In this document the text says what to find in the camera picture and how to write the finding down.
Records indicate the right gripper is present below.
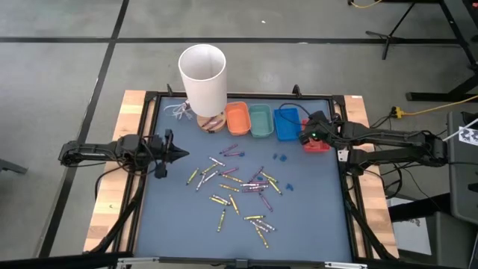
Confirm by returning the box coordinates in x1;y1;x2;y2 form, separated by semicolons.
299;111;339;146

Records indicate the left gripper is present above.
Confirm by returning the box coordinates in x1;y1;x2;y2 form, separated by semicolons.
148;129;190;165

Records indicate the red plastic basket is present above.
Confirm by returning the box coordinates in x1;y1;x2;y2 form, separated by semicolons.
301;118;332;153

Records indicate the blue plastic basket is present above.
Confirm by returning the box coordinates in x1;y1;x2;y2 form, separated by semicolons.
273;107;302;142

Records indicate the teal plastic bin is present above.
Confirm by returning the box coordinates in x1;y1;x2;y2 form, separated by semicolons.
248;103;275;138

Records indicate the orange plastic bin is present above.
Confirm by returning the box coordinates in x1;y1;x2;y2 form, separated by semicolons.
225;101;252;137

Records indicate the white shade table lamp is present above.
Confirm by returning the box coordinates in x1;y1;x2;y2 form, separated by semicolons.
178;43;228;134

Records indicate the blue-grey table mat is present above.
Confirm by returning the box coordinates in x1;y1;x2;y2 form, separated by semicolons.
134;97;354;262

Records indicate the black tripod stand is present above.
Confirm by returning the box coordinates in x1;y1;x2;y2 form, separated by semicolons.
364;2;416;61

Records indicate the black floor beam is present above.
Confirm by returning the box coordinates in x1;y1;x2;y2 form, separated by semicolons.
388;192;453;223

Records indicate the white box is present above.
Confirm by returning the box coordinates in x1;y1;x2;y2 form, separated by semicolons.
388;197;432;256

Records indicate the grey cabinet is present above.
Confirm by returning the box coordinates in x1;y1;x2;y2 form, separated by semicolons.
447;111;478;225

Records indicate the white marker tag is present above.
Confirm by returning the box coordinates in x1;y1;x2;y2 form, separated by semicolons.
457;126;478;146

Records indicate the black stand foot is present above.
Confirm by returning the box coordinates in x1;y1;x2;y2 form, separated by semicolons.
0;158;29;176

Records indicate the grey box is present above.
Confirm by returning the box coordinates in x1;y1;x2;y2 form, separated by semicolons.
425;211;478;269

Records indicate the clear lamp cord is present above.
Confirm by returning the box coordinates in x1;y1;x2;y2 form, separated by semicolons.
163;99;193;121

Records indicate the black table frame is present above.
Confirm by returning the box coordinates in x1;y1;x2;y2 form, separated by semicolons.
87;84;397;262

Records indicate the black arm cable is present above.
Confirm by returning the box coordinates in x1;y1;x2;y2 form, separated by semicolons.
93;164;128;197

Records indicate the silver bracket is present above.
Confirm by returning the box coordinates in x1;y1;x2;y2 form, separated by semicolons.
323;261;369;269
116;256;161;268

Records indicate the black desk frame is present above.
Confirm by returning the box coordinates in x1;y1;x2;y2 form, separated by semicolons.
406;0;478;102

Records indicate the yellow extension cable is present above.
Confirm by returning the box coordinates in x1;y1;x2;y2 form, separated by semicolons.
402;93;478;117

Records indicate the yellow floor cable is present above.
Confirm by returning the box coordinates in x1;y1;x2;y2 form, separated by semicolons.
349;0;384;9

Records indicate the white cable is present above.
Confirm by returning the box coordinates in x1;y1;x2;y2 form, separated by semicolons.
441;118;478;142

